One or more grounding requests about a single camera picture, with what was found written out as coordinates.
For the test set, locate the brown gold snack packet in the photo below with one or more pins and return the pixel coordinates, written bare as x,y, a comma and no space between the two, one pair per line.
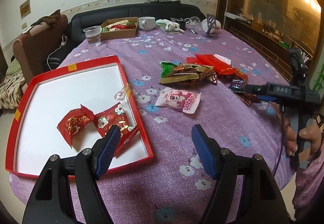
192,73

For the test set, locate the small clear candy wrapper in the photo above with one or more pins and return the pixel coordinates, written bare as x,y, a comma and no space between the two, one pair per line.
122,92

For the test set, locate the wall socket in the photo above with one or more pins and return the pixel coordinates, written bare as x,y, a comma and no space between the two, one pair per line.
23,25

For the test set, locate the wooden glass cabinet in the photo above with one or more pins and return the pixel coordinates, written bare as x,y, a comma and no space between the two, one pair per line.
268,11

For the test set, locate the purple snack packet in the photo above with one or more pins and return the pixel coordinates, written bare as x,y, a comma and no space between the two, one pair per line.
238,85

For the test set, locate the small black object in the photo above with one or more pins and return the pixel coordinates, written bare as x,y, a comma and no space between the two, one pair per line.
181,23

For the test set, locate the black leather sofa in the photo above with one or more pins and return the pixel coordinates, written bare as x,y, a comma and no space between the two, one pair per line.
101,15

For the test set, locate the green snack packet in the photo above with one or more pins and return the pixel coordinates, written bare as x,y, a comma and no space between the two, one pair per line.
167,70

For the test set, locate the clear plastic cup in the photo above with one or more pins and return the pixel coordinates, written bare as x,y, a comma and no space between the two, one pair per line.
93,35

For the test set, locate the dark cloth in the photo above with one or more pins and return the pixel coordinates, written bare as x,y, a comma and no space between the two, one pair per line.
48,19

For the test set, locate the person's right hand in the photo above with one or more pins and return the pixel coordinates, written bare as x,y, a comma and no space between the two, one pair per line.
289,138

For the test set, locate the purple floral tablecloth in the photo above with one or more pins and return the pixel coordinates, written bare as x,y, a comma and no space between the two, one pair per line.
177,138

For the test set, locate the dark red foil snack packet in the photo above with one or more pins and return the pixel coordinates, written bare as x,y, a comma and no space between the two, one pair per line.
250,99

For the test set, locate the red cardboard tray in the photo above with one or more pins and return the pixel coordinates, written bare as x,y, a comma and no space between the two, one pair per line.
50,92

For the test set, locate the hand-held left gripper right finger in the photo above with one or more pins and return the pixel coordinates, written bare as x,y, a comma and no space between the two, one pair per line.
202,149

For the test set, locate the black pen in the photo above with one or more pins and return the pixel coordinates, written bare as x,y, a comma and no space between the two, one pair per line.
193,31

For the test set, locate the brown armchair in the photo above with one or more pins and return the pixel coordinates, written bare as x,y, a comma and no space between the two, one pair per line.
38,46

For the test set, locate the red flower print snack packet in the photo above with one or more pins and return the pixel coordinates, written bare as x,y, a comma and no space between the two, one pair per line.
111,119

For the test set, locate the white mug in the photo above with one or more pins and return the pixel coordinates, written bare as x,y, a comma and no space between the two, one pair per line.
146,23

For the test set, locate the assorted snack packets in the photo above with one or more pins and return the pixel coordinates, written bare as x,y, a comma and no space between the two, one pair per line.
119,25

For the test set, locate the large red snack packet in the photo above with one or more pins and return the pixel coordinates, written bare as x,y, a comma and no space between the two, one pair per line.
220,65

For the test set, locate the brown cardboard box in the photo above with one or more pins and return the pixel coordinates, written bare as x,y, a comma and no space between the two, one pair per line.
119,32

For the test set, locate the yellow wall sign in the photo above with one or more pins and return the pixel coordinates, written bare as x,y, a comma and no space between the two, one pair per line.
25,9

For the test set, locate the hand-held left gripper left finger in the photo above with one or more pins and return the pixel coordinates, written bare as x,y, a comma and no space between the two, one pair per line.
109,149

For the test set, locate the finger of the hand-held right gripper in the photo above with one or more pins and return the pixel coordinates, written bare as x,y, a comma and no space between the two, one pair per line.
268,99
257,89

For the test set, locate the white green cloth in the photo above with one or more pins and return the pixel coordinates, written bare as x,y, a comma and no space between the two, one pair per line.
168,25

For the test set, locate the pink snack packet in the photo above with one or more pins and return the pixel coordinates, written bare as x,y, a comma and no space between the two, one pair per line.
178,99

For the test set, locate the red gold print snack packet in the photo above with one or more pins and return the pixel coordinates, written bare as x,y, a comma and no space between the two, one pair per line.
73,124

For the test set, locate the patterned blanket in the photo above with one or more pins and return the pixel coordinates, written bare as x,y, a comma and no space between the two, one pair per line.
11,87

